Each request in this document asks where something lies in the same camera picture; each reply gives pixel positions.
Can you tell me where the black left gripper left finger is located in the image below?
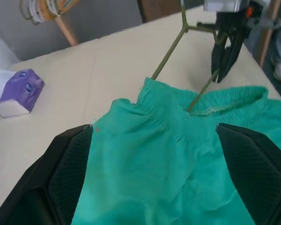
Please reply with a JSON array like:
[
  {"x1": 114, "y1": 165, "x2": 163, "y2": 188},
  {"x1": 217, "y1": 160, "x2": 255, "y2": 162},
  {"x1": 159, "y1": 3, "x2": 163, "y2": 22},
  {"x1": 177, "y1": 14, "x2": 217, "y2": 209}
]
[{"x1": 0, "y1": 123, "x2": 94, "y2": 225}]

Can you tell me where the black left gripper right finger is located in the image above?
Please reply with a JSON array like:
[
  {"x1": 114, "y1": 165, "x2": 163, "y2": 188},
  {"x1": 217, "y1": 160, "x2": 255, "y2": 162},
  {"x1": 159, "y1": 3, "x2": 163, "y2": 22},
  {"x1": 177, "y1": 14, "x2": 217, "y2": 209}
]
[{"x1": 215, "y1": 122, "x2": 281, "y2": 225}]

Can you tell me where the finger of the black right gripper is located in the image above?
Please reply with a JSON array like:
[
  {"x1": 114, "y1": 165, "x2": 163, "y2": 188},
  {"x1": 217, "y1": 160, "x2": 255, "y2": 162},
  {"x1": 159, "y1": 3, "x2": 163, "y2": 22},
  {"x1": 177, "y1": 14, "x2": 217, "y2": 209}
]
[
  {"x1": 211, "y1": 36, "x2": 228, "y2": 82},
  {"x1": 217, "y1": 34, "x2": 245, "y2": 84}
]

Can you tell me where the olive green wire hanger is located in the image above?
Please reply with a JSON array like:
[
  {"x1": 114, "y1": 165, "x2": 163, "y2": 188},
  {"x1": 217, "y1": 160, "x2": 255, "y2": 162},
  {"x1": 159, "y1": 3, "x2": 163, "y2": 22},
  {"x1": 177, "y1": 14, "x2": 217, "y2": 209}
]
[{"x1": 151, "y1": 0, "x2": 232, "y2": 113}]

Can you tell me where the green cloth garment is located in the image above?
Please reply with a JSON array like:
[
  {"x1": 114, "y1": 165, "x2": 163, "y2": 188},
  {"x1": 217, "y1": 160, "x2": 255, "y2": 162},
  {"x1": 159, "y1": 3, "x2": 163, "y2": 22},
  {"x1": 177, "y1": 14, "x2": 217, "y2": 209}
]
[{"x1": 71, "y1": 77, "x2": 281, "y2": 225}]

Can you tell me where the light wooden pole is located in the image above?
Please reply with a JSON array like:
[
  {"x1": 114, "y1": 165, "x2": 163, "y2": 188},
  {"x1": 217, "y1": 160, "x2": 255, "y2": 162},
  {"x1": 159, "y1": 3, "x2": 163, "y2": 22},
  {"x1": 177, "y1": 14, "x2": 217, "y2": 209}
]
[{"x1": 259, "y1": 0, "x2": 281, "y2": 68}]

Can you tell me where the brown cardboard box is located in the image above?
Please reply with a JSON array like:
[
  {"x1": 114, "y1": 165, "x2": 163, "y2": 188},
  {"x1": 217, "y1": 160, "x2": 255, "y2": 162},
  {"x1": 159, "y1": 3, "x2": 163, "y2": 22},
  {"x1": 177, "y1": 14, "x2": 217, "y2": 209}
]
[{"x1": 137, "y1": 0, "x2": 182, "y2": 23}]

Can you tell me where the small purple tissue box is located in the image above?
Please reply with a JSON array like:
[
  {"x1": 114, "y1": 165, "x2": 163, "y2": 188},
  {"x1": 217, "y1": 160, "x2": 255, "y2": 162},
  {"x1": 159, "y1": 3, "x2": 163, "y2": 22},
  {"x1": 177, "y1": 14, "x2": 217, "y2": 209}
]
[{"x1": 0, "y1": 67, "x2": 45, "y2": 118}]

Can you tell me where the light wooden rack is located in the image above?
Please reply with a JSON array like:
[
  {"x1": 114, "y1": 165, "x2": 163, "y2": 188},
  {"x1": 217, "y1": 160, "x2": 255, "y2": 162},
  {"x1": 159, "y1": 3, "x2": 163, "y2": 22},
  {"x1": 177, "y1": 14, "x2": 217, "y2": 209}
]
[{"x1": 53, "y1": 15, "x2": 80, "y2": 47}]

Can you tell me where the pile of wire hangers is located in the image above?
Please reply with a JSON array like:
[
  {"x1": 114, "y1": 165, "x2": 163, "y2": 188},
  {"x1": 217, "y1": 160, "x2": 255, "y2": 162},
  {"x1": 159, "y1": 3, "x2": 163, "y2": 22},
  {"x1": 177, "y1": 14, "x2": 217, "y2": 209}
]
[{"x1": 18, "y1": 0, "x2": 81, "y2": 25}]

